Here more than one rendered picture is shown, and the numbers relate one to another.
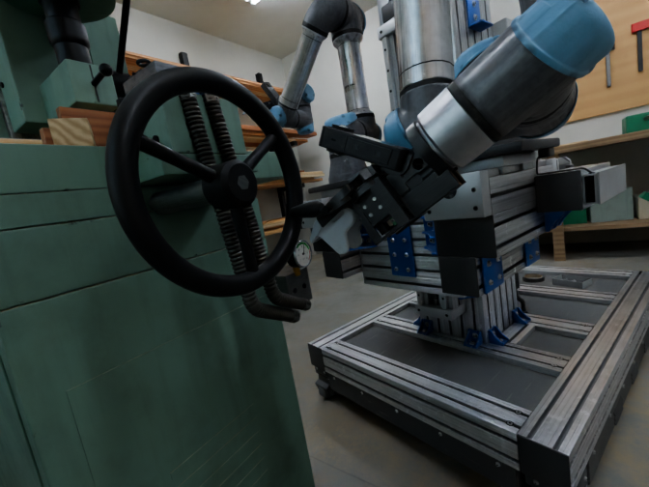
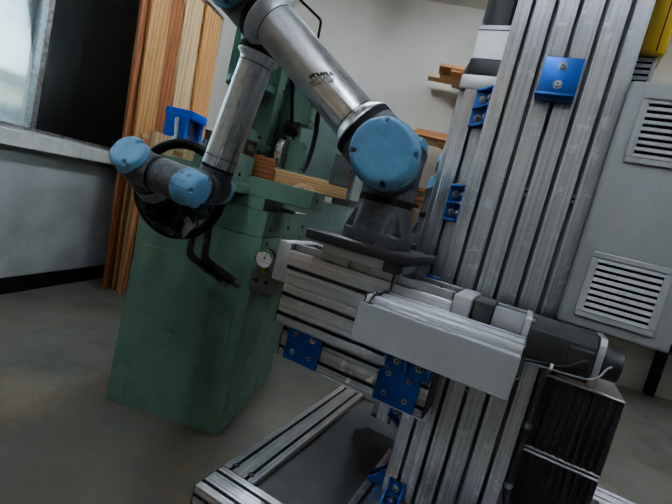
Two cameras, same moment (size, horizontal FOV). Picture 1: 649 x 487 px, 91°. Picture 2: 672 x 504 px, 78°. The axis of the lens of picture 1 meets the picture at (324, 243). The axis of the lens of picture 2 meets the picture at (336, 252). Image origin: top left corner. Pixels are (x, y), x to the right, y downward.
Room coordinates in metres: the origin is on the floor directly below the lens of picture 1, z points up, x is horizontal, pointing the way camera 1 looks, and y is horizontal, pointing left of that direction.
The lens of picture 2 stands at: (0.30, -1.19, 0.88)
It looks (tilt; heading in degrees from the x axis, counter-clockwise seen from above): 7 degrees down; 62
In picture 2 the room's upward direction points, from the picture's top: 14 degrees clockwise
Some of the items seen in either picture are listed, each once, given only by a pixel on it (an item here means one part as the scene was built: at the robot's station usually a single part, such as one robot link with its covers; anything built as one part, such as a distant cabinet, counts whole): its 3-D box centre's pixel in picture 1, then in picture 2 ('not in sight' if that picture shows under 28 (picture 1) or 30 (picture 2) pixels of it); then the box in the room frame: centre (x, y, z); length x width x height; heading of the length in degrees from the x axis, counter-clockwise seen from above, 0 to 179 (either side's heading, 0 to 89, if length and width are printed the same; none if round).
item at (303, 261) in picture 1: (297, 258); (265, 260); (0.72, 0.06, 0.65); 0.06 x 0.04 x 0.08; 145
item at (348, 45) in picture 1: (352, 79); not in sight; (1.28, -0.21, 1.19); 0.15 x 0.12 x 0.55; 141
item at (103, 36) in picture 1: (98, 52); (305, 107); (0.88, 0.47, 1.22); 0.09 x 0.08 x 0.15; 55
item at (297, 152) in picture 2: not in sight; (293, 156); (0.86, 0.45, 1.02); 0.09 x 0.07 x 0.12; 145
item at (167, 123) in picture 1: (183, 134); (224, 164); (0.56, 0.20, 0.91); 0.15 x 0.14 x 0.09; 145
